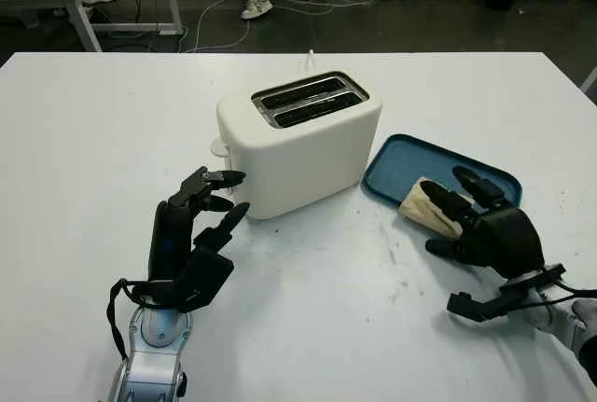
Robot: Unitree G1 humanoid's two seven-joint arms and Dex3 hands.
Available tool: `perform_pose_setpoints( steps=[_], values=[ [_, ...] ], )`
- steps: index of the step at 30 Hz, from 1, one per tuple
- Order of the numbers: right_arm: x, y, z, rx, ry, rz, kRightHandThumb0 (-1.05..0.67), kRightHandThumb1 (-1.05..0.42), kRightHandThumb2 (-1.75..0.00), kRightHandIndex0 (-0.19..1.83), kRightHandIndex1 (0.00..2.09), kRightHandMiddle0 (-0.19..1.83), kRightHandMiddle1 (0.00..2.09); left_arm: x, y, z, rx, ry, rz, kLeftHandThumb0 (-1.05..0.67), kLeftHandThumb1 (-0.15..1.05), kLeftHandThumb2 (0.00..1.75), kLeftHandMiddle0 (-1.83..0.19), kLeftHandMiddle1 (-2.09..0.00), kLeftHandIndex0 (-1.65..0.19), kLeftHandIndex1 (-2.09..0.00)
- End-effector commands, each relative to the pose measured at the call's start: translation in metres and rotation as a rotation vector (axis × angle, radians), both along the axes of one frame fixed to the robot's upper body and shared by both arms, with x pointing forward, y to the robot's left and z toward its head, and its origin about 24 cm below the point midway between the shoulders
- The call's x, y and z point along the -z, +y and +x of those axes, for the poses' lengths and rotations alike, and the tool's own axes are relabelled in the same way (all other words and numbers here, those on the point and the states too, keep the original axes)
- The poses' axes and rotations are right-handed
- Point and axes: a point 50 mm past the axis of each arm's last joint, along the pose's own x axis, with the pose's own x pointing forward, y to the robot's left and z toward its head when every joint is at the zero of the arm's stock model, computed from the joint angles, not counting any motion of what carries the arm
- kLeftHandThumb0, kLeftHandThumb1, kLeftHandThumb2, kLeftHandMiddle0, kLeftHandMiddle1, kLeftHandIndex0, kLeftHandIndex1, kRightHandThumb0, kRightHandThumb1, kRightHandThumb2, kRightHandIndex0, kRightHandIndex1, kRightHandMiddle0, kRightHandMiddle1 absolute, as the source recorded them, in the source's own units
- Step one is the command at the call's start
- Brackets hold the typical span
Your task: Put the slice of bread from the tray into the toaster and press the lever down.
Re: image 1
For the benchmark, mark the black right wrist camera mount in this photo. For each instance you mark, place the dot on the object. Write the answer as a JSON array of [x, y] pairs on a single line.
[[485, 306]]

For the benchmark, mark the white toaster lever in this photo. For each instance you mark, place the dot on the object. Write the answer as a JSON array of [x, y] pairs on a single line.
[[218, 148]]

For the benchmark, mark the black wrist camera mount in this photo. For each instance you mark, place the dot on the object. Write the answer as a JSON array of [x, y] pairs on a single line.
[[200, 281], [485, 306]]

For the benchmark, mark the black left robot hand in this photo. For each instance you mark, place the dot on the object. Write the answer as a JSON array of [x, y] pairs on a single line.
[[170, 239]]

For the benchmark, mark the blue plastic tray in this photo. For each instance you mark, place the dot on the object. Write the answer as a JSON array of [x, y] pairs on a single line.
[[401, 164]]

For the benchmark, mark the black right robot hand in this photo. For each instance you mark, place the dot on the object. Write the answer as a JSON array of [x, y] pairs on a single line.
[[508, 243]]

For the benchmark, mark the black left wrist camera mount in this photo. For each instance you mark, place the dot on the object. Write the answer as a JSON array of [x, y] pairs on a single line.
[[200, 281]]

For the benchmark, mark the slice of bread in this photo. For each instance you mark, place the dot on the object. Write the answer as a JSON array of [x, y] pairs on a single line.
[[420, 211]]

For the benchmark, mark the white two-slot toaster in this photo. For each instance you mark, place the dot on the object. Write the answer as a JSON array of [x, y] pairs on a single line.
[[303, 164]]

